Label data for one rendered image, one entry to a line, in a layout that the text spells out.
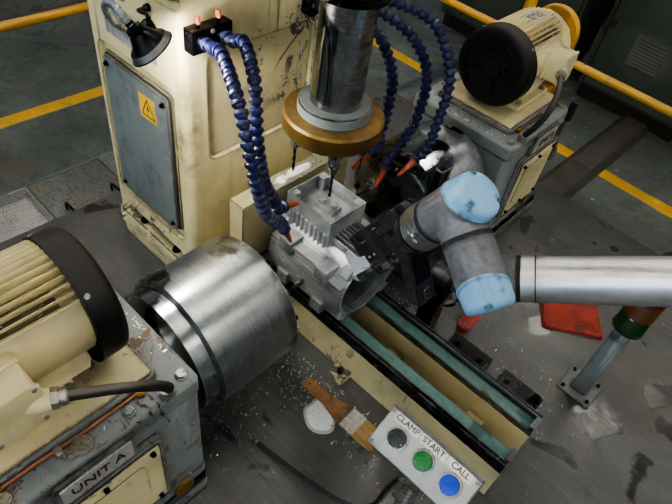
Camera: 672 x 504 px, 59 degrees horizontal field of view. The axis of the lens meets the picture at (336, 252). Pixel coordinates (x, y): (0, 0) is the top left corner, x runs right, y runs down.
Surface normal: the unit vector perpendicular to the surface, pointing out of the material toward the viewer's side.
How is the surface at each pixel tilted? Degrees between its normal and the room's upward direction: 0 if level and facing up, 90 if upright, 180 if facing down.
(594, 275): 41
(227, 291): 21
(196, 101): 90
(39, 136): 0
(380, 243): 30
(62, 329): 61
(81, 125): 0
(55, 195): 0
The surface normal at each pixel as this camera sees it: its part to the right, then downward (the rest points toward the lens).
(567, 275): -0.32, -0.18
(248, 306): 0.52, -0.23
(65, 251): 0.25, -0.58
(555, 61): -0.68, 0.47
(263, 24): 0.72, 0.56
